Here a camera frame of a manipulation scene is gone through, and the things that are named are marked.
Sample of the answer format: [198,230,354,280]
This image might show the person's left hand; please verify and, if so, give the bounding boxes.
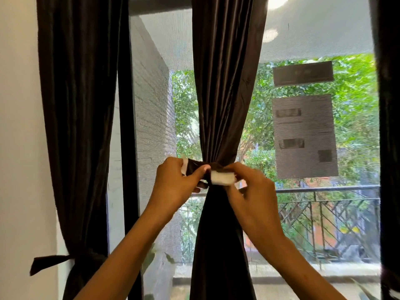
[147,157,212,222]

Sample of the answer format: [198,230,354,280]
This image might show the person's right hand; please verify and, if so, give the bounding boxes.
[223,162,285,253]

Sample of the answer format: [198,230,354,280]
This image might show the dark brown curtain tie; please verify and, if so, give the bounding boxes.
[30,250,108,276]
[181,157,238,188]

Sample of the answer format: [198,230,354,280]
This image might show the dark brown curtain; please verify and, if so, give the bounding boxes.
[368,0,400,300]
[190,0,269,300]
[36,0,125,300]

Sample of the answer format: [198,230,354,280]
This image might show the person's left forearm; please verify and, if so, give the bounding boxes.
[74,204,166,300]

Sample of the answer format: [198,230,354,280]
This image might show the paper notices on window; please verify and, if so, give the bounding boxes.
[272,94,339,180]

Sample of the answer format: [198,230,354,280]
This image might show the large green plant leaves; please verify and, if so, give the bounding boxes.
[142,243,175,275]

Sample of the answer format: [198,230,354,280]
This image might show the black metal balcony railing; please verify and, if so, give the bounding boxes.
[180,185,381,263]

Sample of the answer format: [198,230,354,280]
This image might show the green trees outside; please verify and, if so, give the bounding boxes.
[172,52,380,263]

